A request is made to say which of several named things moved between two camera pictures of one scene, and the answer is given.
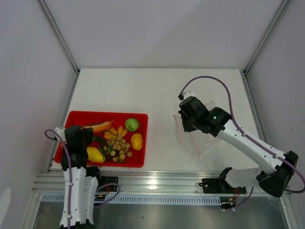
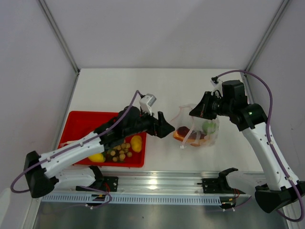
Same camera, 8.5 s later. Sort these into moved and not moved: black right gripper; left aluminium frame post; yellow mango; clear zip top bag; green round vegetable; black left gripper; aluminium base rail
Moved: black right gripper; clear zip top bag; green round vegetable; black left gripper
Not moved: aluminium base rail; yellow mango; left aluminium frame post
